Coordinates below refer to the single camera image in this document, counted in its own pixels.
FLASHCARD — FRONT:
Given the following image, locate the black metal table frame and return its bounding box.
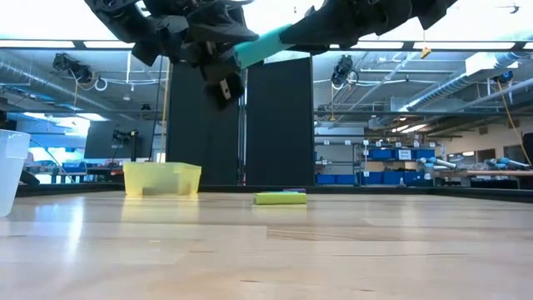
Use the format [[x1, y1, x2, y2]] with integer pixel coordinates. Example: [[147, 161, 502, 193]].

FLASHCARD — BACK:
[[16, 182, 533, 204]]

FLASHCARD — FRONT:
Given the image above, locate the black camera on tripod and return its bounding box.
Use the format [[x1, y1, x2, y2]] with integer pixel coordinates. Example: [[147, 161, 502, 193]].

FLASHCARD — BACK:
[[111, 128, 140, 163]]

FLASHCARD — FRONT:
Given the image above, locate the black partition panel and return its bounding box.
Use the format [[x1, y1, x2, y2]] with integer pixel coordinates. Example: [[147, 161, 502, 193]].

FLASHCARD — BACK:
[[245, 56, 316, 188], [166, 62, 242, 187]]

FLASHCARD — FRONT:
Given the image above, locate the clear plastic bin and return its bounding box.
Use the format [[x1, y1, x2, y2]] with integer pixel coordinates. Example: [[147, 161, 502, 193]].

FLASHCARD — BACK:
[[0, 128, 32, 218]]

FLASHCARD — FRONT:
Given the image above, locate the lime green rectangular block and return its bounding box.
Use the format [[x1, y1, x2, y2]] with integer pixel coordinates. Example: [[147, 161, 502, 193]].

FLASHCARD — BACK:
[[252, 191, 308, 206]]

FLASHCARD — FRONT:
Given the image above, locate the yellow translucent plastic bin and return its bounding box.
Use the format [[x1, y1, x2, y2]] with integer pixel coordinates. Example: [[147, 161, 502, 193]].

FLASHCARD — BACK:
[[122, 161, 202, 197]]

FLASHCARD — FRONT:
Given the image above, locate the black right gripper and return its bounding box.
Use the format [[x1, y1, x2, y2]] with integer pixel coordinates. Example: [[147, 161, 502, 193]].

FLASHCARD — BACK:
[[279, 0, 413, 56]]

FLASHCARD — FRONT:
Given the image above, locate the wooden workbench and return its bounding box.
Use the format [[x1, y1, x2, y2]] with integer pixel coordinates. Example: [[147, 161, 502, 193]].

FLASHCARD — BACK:
[[432, 168, 533, 191]]

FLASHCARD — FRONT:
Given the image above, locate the metal storage shelf rack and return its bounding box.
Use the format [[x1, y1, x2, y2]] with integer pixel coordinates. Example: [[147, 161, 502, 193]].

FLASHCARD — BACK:
[[314, 139, 443, 188]]

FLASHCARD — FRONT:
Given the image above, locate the dark monitor screen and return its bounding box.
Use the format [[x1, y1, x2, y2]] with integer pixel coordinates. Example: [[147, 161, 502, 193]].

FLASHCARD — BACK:
[[84, 119, 167, 160]]

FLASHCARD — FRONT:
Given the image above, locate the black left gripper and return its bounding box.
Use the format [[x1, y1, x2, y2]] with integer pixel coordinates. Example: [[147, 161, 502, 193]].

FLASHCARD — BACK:
[[143, 0, 260, 112]]

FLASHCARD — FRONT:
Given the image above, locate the black ceiling cable reel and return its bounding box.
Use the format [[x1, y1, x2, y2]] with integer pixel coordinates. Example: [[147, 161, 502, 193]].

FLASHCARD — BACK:
[[52, 52, 95, 84], [331, 53, 360, 88]]

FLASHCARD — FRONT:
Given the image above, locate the blue cable reel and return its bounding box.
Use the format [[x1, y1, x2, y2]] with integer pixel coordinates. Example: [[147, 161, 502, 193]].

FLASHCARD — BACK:
[[493, 69, 515, 84]]

